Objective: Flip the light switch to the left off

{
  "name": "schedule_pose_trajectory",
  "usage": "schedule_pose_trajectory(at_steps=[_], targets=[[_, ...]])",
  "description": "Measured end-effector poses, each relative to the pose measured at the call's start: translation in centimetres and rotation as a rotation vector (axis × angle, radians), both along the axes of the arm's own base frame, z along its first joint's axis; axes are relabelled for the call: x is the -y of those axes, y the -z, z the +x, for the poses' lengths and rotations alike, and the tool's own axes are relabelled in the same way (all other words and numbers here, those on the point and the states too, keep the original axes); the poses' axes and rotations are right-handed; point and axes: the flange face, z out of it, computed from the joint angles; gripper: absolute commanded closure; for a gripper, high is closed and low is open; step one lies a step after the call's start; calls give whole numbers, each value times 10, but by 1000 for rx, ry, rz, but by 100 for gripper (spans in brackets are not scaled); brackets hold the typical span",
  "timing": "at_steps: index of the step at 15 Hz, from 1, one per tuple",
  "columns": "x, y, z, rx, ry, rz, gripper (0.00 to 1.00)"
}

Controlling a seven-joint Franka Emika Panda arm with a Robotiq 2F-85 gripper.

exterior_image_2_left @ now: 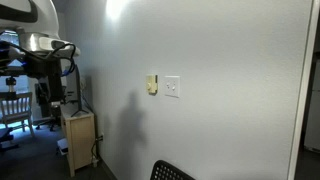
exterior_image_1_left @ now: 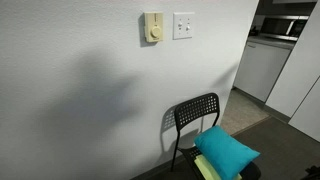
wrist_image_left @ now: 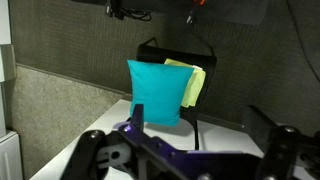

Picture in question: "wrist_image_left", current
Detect black tangled cable bundle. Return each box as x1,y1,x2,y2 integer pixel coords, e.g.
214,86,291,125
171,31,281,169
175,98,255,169
105,0,153,22

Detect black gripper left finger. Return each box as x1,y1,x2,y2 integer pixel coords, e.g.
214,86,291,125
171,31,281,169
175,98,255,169
59,103,149,180

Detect orange and black plug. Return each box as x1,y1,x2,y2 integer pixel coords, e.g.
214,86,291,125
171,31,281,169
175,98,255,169
185,0,207,25

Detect yellow-green cloth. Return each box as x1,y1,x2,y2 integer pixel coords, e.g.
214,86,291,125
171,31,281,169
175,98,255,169
164,58,207,109

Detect thin black hanging cable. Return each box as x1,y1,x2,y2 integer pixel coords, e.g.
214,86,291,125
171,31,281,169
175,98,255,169
285,0,320,84

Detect white panelled cabinet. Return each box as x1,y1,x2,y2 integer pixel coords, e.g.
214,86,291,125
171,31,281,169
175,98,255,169
0,0,25,180

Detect teal square pillow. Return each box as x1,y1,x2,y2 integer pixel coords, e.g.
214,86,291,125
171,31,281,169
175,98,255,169
127,59,195,127

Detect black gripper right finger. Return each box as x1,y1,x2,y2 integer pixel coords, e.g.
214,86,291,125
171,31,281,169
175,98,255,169
248,105,320,180

